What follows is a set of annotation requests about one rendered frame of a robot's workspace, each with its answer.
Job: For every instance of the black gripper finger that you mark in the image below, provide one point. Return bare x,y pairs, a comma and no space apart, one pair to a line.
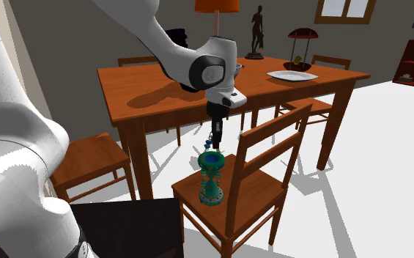
215,134

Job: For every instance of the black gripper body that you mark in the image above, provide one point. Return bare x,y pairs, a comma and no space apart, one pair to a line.
216,110

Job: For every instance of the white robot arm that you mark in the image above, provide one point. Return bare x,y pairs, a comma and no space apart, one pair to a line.
21,143

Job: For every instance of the small grey cup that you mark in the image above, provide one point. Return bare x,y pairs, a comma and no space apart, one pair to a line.
238,68

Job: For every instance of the green hourglass-shaped beaded stand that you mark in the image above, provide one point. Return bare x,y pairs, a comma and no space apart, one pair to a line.
211,185

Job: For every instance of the brown wooden chair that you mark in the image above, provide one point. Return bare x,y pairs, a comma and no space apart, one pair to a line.
310,105
88,157
135,60
249,193

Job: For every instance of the brown wooden dining table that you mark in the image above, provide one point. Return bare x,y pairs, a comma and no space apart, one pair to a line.
146,85

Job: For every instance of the white plate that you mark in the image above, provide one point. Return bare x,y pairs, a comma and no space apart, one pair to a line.
292,75

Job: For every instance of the black rounded object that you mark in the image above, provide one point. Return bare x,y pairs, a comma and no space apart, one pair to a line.
176,35

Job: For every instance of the dark standing figure statue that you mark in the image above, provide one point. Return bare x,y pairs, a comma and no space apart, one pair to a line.
257,32

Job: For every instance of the orange shade table lamp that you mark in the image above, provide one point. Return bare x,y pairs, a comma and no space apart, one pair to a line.
216,5

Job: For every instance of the red domed stand with bowl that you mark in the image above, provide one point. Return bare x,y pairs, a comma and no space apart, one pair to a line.
302,33

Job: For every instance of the dark robot stand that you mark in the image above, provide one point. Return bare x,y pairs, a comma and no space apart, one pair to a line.
128,232

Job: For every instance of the wooden framed window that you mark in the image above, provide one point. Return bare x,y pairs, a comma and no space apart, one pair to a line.
345,9

